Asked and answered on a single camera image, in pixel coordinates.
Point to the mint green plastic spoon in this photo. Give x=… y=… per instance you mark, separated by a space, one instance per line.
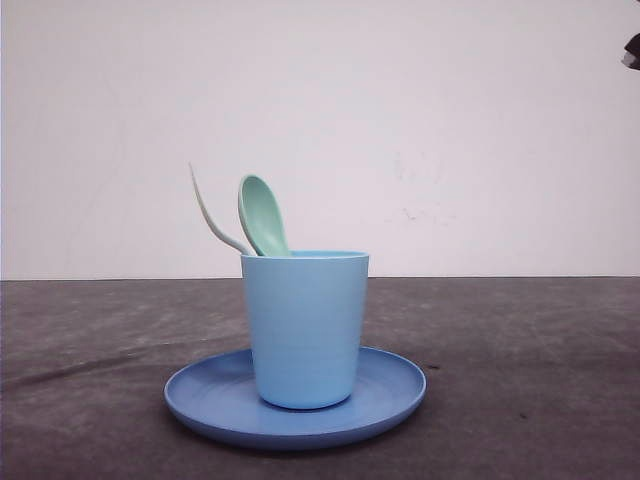
x=260 y=218

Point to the light blue plastic cup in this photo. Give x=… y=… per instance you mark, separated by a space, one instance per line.
x=305 y=314

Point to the white plastic fork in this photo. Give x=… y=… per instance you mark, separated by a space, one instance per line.
x=216 y=230

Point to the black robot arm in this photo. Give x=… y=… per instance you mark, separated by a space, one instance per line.
x=631 y=57

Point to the blue plastic plate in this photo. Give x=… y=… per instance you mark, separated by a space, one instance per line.
x=216 y=397

